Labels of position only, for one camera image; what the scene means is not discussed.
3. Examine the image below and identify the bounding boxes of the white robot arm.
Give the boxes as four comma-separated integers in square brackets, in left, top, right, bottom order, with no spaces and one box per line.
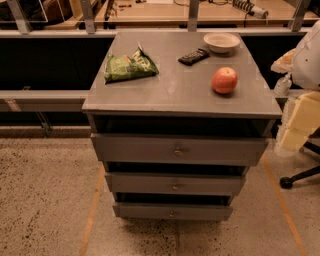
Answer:
[271,21,320,156]

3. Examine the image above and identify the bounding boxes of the middle grey drawer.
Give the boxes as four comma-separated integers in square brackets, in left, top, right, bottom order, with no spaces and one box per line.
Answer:
[106,172,245,196]

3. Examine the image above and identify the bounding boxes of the green chip bag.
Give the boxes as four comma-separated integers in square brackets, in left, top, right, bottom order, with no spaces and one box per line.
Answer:
[104,44,159,83]

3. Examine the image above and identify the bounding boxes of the top grey drawer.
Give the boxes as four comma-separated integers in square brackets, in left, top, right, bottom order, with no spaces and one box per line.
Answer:
[91,133,267,166]

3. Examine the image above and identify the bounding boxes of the black office chair base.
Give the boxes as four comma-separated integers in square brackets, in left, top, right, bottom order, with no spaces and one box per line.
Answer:
[278,130,320,190]

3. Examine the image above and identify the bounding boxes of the grey drawer cabinet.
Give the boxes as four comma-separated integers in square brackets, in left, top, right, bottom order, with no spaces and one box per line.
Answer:
[82,32,281,207]

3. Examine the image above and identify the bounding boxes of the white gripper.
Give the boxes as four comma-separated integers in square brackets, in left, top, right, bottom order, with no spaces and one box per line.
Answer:
[271,49,320,157]

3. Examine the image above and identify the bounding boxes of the metal railing frame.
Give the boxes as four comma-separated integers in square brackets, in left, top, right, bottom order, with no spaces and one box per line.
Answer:
[0,0,320,38]

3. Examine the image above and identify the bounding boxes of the red apple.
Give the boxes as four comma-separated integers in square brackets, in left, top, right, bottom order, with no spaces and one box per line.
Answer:
[211,67,238,94]

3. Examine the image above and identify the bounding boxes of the white power strip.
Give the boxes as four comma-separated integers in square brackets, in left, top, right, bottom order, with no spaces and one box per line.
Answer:
[232,0,269,19]

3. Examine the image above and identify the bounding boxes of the bottom grey drawer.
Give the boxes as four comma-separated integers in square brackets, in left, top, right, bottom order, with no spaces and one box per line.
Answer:
[113,202,233,221]

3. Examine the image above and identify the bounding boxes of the dark rxbar chocolate bar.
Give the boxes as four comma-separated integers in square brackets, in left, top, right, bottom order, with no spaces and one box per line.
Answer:
[178,48,209,66]

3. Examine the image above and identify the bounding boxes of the grey drawer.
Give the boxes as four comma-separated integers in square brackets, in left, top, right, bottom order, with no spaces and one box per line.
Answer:
[91,133,267,166]
[113,202,233,221]
[106,172,245,196]

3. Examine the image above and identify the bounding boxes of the white bowl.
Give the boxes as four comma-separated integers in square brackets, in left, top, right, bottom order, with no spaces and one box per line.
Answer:
[204,33,240,53]

